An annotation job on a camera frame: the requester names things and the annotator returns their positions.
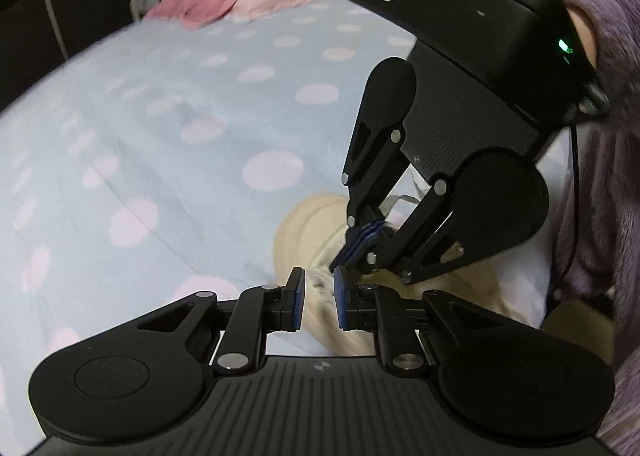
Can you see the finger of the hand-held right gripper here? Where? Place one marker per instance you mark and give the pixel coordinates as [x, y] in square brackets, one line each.
[367, 175]
[425, 236]

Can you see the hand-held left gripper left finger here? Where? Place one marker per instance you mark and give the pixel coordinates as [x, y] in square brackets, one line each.
[300, 297]

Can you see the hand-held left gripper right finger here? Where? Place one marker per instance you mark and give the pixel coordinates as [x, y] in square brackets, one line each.
[341, 298]

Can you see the white shoelace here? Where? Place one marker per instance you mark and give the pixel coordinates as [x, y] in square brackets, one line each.
[400, 199]

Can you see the beige canvas shoe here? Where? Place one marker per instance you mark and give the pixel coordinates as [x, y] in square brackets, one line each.
[305, 231]

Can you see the purple fuzzy garment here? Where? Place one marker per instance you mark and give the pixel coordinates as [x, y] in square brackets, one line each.
[610, 226]

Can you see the blue pink-dotted bed blanket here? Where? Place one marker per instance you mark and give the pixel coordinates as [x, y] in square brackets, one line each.
[150, 160]

